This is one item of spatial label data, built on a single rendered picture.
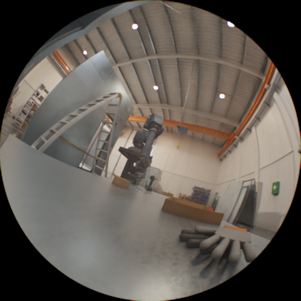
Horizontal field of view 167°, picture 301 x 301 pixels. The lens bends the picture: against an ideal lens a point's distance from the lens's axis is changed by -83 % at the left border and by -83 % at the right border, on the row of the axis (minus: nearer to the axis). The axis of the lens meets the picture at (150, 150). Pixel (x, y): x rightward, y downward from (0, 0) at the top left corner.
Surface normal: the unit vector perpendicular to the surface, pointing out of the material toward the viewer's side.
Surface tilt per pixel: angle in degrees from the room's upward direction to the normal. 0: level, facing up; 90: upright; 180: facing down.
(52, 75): 90
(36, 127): 90
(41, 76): 90
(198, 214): 90
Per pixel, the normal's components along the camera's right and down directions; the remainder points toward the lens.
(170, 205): -0.29, -0.40
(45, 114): 0.90, 0.23
